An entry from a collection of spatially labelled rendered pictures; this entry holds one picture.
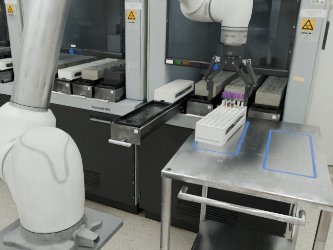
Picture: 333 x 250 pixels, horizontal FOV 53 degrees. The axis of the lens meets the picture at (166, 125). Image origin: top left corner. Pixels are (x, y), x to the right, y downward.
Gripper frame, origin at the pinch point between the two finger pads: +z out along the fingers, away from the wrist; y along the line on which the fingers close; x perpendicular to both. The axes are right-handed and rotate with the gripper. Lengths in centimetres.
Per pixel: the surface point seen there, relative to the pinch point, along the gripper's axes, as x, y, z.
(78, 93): 26, -96, 18
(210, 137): -17.8, 0.9, 8.6
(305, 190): -33.3, 32.9, 11.2
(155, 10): 38, -53, -29
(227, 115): -2.3, 1.4, 5.2
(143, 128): -12.7, -28.6, 13.1
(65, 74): 29, -108, 9
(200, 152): -25.8, 0.7, 11.2
